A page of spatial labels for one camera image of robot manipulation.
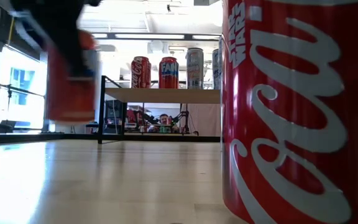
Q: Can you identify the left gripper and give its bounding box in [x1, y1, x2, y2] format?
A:
[11, 0, 102, 78]

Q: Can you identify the red soda can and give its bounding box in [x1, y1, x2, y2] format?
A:
[46, 30, 101, 124]

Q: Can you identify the red Fanta strawberry can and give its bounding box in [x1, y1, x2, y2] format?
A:
[158, 56, 180, 90]

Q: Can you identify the black computer tower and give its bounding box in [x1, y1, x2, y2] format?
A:
[106, 99, 124, 125]

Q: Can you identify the black background stand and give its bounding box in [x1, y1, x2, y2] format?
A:
[0, 81, 16, 110]

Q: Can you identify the long ceiling light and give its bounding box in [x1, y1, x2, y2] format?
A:
[90, 32, 223, 40]

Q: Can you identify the person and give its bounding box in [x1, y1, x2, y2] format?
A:
[158, 113, 172, 133]

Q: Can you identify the beige hanging cloth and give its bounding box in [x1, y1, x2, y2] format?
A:
[187, 103, 222, 137]

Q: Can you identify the Coca-Cola Star Wars can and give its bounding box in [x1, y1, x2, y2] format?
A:
[221, 0, 358, 224]

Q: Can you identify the yellow cable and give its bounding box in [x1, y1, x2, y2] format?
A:
[7, 17, 15, 46]

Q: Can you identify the wooden shelf black metal frame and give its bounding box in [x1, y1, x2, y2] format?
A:
[97, 75, 222, 145]

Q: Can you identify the black aluminium rig frame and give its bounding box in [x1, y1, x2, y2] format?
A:
[0, 132, 222, 149]

